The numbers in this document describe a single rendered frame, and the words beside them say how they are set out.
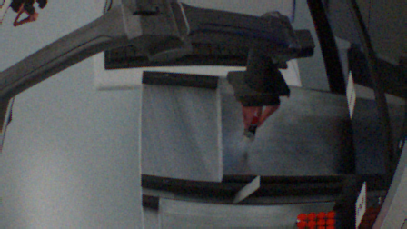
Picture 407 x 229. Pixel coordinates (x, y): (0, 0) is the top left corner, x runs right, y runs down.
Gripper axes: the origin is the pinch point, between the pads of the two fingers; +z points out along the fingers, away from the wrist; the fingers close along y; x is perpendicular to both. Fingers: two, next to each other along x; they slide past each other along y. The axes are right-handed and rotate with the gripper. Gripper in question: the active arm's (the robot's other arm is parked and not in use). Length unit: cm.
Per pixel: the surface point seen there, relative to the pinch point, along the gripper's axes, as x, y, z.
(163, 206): -14.7, -19.7, 4.3
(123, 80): 30.3, -15.1, 14.0
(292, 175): -12.8, 5.0, 2.4
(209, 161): -2.3, -7.5, 6.0
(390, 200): -53, 7, -27
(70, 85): 127, -7, 96
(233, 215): -18.1, -7.8, 5.2
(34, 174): 83, -32, 95
